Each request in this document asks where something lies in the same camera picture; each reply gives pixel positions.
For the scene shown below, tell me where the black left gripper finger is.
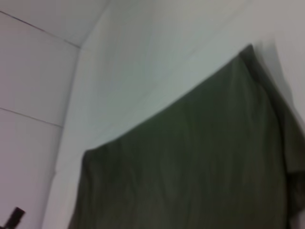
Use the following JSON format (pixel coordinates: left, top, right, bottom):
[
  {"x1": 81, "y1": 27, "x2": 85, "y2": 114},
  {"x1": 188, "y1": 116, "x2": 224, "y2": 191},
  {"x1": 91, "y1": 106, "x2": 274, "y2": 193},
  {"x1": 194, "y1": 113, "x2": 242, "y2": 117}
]
[{"x1": 0, "y1": 207, "x2": 26, "y2": 229}]

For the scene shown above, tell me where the dark green FREE! T-shirt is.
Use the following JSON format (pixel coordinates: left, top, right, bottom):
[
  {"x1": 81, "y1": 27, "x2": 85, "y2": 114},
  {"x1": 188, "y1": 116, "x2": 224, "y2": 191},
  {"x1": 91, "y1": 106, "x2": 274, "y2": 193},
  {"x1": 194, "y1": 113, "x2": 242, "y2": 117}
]
[{"x1": 68, "y1": 43, "x2": 305, "y2": 229}]

